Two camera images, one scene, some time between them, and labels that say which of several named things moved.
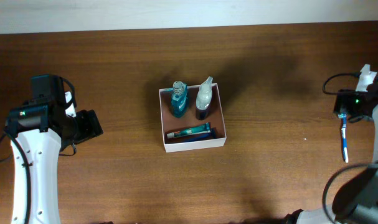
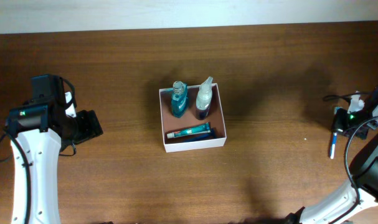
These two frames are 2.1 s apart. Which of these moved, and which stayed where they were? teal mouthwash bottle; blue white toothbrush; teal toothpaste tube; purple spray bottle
Moved: blue white toothbrush
Stayed: teal mouthwash bottle; purple spray bottle; teal toothpaste tube
